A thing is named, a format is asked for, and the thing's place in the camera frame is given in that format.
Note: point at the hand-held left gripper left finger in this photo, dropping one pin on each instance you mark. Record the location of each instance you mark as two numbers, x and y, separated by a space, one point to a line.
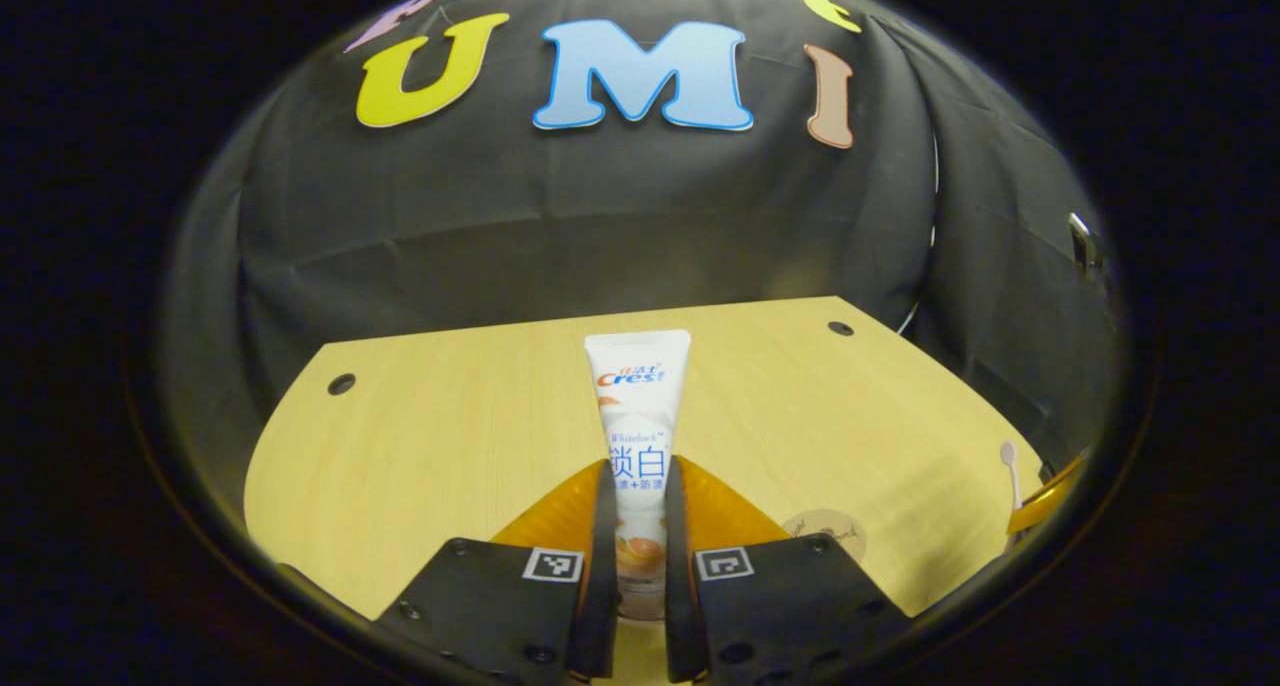
604 586

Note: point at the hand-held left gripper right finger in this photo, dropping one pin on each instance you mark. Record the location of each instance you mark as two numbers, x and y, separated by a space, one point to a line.
676 586

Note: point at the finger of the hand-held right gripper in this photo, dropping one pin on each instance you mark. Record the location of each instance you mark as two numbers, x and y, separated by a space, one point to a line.
1050 501

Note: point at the white toothbrush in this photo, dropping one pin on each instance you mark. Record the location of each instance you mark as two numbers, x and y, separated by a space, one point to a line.
1010 461

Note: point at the round wooden coaster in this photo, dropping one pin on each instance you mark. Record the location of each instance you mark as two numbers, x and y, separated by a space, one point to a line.
835 526

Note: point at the white toothpaste tube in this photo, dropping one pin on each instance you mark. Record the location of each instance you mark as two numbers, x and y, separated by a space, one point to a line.
638 406

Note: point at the light wooden desktop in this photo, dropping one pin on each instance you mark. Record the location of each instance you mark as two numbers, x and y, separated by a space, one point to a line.
450 416

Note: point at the black backdrop cloth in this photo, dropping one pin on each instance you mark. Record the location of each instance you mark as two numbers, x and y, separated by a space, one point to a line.
500 216

